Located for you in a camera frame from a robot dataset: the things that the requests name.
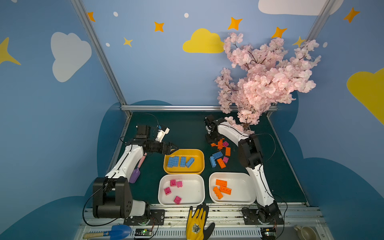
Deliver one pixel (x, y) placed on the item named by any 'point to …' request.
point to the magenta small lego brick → (167, 191)
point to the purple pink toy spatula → (137, 171)
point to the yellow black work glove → (195, 228)
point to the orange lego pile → (220, 144)
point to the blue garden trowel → (118, 231)
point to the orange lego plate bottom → (221, 163)
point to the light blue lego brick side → (212, 161)
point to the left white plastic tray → (181, 190)
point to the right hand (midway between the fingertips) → (212, 139)
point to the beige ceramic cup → (306, 232)
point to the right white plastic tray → (243, 188)
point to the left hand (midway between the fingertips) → (171, 146)
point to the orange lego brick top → (225, 190)
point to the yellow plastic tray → (197, 167)
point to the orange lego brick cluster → (217, 192)
